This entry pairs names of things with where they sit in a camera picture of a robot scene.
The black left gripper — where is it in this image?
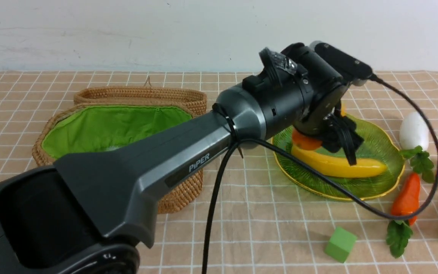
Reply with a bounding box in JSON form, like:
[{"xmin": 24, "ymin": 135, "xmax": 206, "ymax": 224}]
[{"xmin": 292, "ymin": 85, "xmax": 364, "ymax": 166}]

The yellow toy banana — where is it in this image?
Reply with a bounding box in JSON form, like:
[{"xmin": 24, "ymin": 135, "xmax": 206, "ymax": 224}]
[{"xmin": 290, "ymin": 145, "xmax": 387, "ymax": 178}]

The orange yellow toy mango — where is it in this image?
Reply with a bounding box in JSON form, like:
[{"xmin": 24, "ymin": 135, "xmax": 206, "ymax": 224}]
[{"xmin": 291, "ymin": 103, "xmax": 347, "ymax": 151}]

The white toy radish with leaves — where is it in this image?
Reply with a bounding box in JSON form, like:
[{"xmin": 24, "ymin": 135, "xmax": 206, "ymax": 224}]
[{"xmin": 399, "ymin": 112, "xmax": 435, "ymax": 183}]

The orange toy carrot with leaves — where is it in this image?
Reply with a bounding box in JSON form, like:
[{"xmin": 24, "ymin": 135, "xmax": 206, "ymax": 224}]
[{"xmin": 385, "ymin": 173, "xmax": 421, "ymax": 258}]

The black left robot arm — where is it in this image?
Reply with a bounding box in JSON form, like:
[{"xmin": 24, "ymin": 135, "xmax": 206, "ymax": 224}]
[{"xmin": 0, "ymin": 41, "xmax": 373, "ymax": 274}]

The green glass leaf plate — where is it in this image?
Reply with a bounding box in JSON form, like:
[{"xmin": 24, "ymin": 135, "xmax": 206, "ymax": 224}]
[{"xmin": 271, "ymin": 116, "xmax": 405, "ymax": 200}]

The green foam cube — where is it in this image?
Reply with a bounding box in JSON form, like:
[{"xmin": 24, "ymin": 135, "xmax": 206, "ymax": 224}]
[{"xmin": 324, "ymin": 226, "xmax": 357, "ymax": 263}]

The checkered beige tablecloth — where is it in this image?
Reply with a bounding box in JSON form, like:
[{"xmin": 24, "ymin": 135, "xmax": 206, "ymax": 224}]
[{"xmin": 0, "ymin": 71, "xmax": 438, "ymax": 274}]

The woven wicker basket green lining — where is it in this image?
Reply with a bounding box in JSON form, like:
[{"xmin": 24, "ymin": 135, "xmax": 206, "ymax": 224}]
[{"xmin": 32, "ymin": 103, "xmax": 197, "ymax": 166}]

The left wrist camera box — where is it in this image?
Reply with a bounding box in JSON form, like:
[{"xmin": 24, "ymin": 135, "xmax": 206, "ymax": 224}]
[{"xmin": 310, "ymin": 41, "xmax": 373, "ymax": 86}]

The black left camera cable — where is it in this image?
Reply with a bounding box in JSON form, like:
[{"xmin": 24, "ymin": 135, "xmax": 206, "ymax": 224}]
[{"xmin": 202, "ymin": 74, "xmax": 438, "ymax": 274}]

